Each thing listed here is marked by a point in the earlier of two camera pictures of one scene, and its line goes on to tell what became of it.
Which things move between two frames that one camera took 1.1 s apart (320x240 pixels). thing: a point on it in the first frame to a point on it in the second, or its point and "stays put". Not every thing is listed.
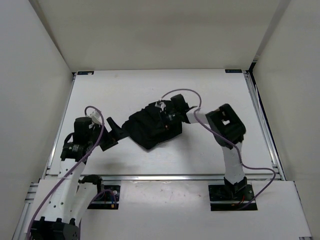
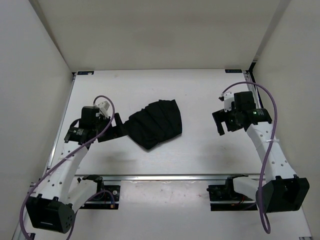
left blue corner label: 85,72 stays put
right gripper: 167,125 to 221,116
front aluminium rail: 141,177 stays put
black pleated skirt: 152,125 stays put
